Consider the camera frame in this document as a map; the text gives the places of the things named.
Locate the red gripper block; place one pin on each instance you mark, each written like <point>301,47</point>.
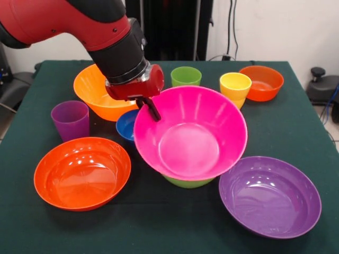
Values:
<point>140,88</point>

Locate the green cup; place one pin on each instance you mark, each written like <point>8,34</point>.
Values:
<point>185,78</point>

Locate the large pink bowl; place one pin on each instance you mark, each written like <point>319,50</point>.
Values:
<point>190,148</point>

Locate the yellow cup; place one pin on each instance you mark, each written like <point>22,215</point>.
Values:
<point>234,87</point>

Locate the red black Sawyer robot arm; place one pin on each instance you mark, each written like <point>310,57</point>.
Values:
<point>79,21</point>

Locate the small blue bowl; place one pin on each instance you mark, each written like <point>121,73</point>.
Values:
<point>125,127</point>

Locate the large orange bowl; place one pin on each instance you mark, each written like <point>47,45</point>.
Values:
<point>87,90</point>

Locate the purple cup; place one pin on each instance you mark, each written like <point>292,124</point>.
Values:
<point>70,124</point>

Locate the green bowl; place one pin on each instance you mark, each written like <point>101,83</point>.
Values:
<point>188,183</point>

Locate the large red shallow bowl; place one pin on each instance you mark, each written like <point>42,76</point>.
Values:
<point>82,174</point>

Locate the dark green tablecloth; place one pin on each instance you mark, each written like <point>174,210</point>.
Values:
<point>159,225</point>

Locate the small red bowl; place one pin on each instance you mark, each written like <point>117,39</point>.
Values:
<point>265,84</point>

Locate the black floor base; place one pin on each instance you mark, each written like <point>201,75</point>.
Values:
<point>323,90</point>
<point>16,87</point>

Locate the large purple shallow bowl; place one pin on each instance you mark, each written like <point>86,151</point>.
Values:
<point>270,198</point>

